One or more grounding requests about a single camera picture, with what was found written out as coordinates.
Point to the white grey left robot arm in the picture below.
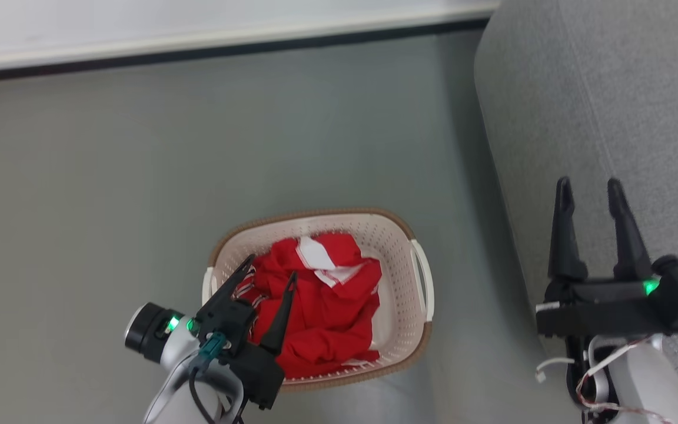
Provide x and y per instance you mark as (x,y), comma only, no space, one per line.
(171,353)

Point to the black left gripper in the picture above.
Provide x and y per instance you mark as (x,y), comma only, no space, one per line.
(259,371)

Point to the red basketball jersey number 23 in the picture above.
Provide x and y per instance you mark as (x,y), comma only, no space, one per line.
(315,353)

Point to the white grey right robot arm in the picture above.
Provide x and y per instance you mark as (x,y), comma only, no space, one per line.
(639,383)

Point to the white and black baseboard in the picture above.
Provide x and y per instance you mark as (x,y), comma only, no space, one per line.
(227,38)

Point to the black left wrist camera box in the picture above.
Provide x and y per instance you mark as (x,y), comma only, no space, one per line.
(230,321)

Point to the grey fabric sofa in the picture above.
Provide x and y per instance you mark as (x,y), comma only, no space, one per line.
(604,100)

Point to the beige perforated plastic laundry basket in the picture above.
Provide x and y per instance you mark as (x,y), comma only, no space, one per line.
(395,277)

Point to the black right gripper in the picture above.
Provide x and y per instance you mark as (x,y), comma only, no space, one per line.
(598,309)

